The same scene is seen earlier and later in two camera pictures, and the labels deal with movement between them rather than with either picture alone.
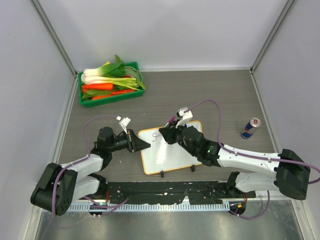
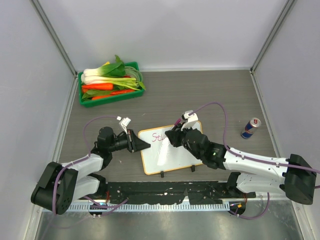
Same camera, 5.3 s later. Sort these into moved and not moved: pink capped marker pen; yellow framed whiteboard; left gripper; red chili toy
Moved: pink capped marker pen
Not moved: red chili toy; left gripper; yellow framed whiteboard
